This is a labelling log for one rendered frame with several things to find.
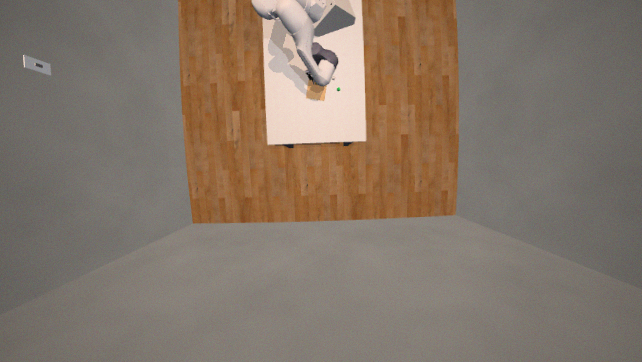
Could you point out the orange mat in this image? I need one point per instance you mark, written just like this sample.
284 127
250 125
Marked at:
315 92

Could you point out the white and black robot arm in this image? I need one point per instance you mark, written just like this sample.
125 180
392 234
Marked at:
320 62

